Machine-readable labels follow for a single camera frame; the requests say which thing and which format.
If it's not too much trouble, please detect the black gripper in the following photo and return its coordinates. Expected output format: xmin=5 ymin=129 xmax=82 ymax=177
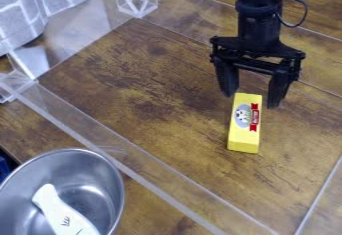
xmin=210 ymin=2 xmax=306 ymax=109

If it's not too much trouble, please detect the yellow butter block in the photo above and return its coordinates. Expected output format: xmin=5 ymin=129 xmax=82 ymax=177
xmin=227 ymin=93 xmax=262 ymax=154

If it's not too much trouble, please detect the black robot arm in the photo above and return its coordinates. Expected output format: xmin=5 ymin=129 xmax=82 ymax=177
xmin=210 ymin=0 xmax=306 ymax=108

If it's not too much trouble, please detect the silver metal bowl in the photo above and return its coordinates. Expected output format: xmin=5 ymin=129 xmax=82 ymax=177
xmin=0 ymin=148 xmax=126 ymax=235

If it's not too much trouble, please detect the grey brick pattern cloth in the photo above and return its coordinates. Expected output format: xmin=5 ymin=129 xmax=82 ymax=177
xmin=0 ymin=0 xmax=86 ymax=57

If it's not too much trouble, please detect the white toy fish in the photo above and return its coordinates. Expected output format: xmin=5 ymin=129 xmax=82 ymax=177
xmin=32 ymin=184 xmax=100 ymax=235

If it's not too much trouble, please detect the blue object at edge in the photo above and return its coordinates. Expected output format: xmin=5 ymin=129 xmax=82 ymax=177
xmin=0 ymin=156 xmax=11 ymax=183

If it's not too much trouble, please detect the clear acrylic barrier wall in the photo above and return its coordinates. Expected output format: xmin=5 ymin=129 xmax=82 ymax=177
xmin=0 ymin=0 xmax=342 ymax=235

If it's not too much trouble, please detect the black cable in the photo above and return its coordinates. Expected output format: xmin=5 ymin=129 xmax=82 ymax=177
xmin=275 ymin=0 xmax=310 ymax=29

